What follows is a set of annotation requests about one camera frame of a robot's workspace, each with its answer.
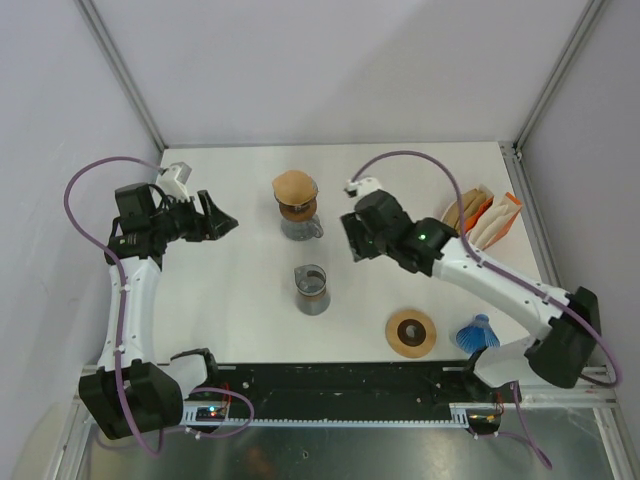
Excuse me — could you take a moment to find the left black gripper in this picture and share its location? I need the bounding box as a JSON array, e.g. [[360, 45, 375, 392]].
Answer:
[[150, 191, 237, 243]]

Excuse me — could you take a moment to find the glass server with handle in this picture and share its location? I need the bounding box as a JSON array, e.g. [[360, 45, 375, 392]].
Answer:
[[280, 214, 324, 242]]

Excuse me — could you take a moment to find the dark wooden dripper ring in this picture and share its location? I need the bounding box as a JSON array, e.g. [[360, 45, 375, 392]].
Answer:
[[277, 197, 318, 222]]

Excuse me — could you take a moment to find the brown paper coffee filter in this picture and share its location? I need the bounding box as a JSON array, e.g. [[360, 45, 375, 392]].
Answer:
[[272, 170, 317, 206]]

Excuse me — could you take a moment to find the light wooden dripper ring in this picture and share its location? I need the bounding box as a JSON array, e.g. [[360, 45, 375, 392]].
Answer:
[[384, 309, 439, 359]]

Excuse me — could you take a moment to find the blue ribbed dripper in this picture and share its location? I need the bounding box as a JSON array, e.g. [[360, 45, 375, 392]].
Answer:
[[455, 314, 501, 354]]

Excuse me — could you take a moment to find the clear grey glass dripper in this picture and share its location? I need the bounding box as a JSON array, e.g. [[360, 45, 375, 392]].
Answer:
[[272, 170, 318, 216]]

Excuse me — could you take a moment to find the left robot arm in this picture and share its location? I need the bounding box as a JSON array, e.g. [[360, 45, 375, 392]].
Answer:
[[79, 183, 238, 440]]

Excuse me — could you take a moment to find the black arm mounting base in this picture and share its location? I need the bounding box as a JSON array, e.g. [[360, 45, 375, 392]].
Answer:
[[185, 360, 519, 413]]

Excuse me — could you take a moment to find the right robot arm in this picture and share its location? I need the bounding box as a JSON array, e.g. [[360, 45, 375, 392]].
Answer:
[[340, 190, 599, 401]]

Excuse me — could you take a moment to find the brown paper filter stack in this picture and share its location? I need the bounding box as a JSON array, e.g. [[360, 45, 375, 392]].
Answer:
[[442, 189, 488, 233]]

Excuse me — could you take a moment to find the white paper filter stack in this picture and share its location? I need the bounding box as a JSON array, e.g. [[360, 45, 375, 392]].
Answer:
[[465, 192, 522, 250]]

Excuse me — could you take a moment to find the orange white filter holder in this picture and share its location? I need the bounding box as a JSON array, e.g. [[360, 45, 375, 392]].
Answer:
[[461, 184, 523, 250]]

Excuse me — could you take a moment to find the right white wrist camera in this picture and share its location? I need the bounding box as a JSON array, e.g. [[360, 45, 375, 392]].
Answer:
[[344, 176, 382, 200]]

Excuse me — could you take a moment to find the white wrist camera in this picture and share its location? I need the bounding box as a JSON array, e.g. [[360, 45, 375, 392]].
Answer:
[[344, 176, 382, 200], [155, 162, 192, 202]]

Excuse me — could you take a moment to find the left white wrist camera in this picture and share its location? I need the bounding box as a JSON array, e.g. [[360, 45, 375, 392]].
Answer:
[[155, 162, 192, 202]]

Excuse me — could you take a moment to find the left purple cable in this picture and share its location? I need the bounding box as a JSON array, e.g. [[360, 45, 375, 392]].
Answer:
[[64, 155, 255, 459]]

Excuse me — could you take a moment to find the purple cable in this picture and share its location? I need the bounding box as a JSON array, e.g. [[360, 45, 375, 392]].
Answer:
[[347, 150, 621, 471], [64, 155, 255, 459]]

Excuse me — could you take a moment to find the aluminium frame rail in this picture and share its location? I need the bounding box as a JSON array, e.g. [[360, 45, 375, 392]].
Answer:
[[72, 365, 621, 407]]

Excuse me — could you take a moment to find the white slotted cable duct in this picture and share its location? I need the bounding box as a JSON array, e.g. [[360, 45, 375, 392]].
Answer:
[[181, 401, 469, 428]]

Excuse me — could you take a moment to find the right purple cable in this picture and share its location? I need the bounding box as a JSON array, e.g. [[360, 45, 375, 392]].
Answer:
[[347, 150, 621, 471]]

